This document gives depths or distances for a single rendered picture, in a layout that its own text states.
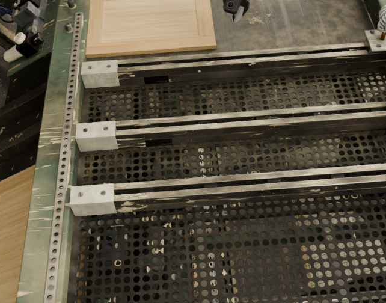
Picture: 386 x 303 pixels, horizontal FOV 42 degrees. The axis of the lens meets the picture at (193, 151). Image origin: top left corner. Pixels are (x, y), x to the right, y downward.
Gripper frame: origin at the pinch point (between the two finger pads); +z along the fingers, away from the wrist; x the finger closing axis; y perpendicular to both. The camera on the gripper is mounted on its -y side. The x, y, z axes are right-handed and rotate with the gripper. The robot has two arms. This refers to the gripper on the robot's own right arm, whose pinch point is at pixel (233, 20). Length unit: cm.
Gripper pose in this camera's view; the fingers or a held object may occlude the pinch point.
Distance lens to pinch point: 176.8
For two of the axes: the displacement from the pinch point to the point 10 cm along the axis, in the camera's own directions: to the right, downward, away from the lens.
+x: -9.0, -3.9, 2.1
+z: -0.2, 5.1, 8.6
